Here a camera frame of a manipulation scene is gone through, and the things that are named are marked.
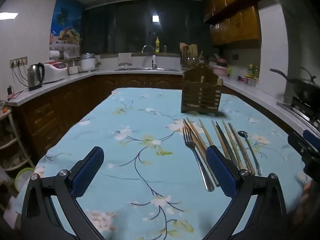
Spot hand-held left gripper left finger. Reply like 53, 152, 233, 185
21, 146, 106, 240

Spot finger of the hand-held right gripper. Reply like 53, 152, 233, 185
303, 129, 320, 153
287, 131, 316, 161

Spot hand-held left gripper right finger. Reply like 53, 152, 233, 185
202, 144, 288, 240

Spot steel fork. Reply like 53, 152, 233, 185
182, 127, 215, 192

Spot dark chopstick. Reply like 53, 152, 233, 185
215, 121, 240, 169

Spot dark long-handled spoon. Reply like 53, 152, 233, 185
237, 130, 262, 176

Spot wooden utensil holder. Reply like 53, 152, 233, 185
180, 63, 223, 117

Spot person's right hand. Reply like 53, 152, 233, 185
292, 180, 320, 230

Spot gas stove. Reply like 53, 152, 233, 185
276, 96, 320, 130

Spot black wok with lid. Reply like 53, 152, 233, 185
269, 67, 320, 102

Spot green-lidded container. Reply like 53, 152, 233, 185
15, 167, 35, 193

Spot white kitchen countertop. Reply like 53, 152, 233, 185
5, 67, 320, 135

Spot wooden lower cabinets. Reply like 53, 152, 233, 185
11, 74, 303, 160

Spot wooden cabinets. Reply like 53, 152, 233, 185
203, 0, 270, 47
11, 74, 303, 160

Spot blue floral tablecloth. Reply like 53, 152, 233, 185
15, 87, 315, 240

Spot white storage rack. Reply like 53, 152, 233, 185
0, 109, 34, 175

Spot seasoning jar set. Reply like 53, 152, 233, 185
239, 76, 259, 87

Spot grey range hood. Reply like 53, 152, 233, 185
259, 0, 320, 103

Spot pink pot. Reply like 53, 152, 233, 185
212, 66, 230, 77

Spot white and red rice cooker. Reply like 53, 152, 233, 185
43, 60, 68, 83

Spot steel electric kettle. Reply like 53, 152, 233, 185
27, 62, 45, 92

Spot white lidded pot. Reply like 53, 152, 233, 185
80, 53, 97, 72

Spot dish rack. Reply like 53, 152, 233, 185
180, 47, 204, 70

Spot steel kitchen sink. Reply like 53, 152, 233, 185
114, 66, 180, 72

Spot wooden cutting board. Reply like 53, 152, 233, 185
179, 42, 198, 55

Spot wooden upper cabinets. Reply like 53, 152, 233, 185
203, 0, 270, 47

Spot dark kitchen window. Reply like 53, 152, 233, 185
83, 0, 211, 55

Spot black power cables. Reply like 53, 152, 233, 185
6, 65, 29, 100

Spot wall socket strip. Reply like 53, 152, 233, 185
10, 56, 28, 68

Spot tropical fruit wall poster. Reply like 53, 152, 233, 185
49, 0, 84, 52

